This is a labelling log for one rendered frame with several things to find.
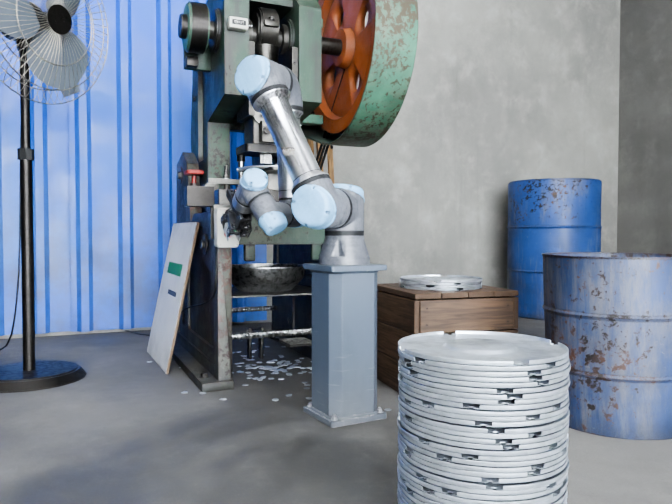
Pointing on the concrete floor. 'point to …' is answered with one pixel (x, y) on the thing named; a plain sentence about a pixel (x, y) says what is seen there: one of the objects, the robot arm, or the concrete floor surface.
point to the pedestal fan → (50, 375)
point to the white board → (172, 293)
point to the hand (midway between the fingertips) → (229, 231)
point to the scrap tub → (614, 339)
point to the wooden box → (436, 318)
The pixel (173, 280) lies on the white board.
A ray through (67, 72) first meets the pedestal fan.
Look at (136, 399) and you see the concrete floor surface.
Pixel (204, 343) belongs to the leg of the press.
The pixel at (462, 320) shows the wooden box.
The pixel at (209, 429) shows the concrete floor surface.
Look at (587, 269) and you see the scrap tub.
